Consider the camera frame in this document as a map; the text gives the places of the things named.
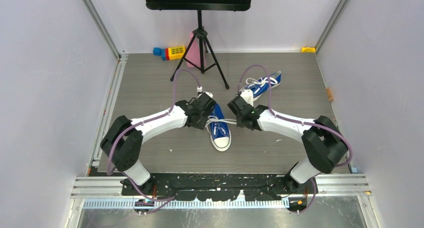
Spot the blue canvas sneaker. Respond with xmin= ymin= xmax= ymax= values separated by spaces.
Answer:
xmin=240 ymin=71 xmax=282 ymax=103
xmin=207 ymin=104 xmax=232 ymax=152

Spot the white shoelace of sneaker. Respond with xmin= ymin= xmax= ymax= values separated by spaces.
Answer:
xmin=245 ymin=72 xmax=282 ymax=92
xmin=205 ymin=115 xmax=237 ymax=128

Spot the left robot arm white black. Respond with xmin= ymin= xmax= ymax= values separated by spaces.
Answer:
xmin=100 ymin=92 xmax=216 ymax=195

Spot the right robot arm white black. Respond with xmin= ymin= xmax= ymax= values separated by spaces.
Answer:
xmin=228 ymin=95 xmax=352 ymax=193

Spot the black tripod music stand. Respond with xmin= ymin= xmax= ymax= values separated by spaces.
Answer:
xmin=145 ymin=0 xmax=252 ymax=89

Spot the colourful toy block phone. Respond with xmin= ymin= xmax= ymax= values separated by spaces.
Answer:
xmin=152 ymin=46 xmax=186 ymax=61

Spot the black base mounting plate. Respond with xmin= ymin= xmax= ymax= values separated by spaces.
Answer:
xmin=120 ymin=173 xmax=318 ymax=202

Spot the yellow corner piece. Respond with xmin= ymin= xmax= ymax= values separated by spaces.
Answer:
xmin=300 ymin=47 xmax=316 ymax=53

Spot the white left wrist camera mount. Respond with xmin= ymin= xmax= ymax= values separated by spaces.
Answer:
xmin=196 ymin=86 xmax=213 ymax=103

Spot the small wooden block on wall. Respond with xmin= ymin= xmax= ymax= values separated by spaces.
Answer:
xmin=325 ymin=87 xmax=334 ymax=103

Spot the aluminium frame rail front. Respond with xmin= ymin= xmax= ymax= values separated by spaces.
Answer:
xmin=71 ymin=174 xmax=372 ymax=213

